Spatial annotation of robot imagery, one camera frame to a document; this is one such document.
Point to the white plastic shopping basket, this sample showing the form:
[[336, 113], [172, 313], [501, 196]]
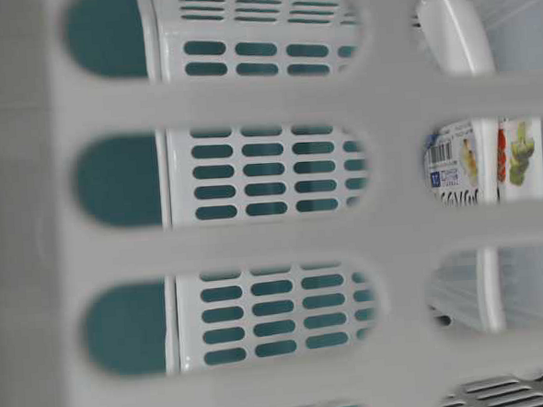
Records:
[[55, 261]]

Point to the clear plastic container with label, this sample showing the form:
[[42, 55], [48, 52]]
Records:
[[514, 29]]

